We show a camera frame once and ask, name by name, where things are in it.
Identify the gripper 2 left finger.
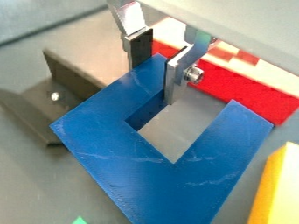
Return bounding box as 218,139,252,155
106,0,153,69

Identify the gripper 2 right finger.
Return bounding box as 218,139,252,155
162,25,217,105

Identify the blue U-shaped block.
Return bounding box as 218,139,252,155
50,54,273,224

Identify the black angled fixture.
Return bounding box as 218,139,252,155
0,49,106,146

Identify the red slotted base block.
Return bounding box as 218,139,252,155
150,16,299,127

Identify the yellow long block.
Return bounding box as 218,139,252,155
246,142,299,224

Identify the green S-shaped block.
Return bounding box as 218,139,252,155
70,216,87,224

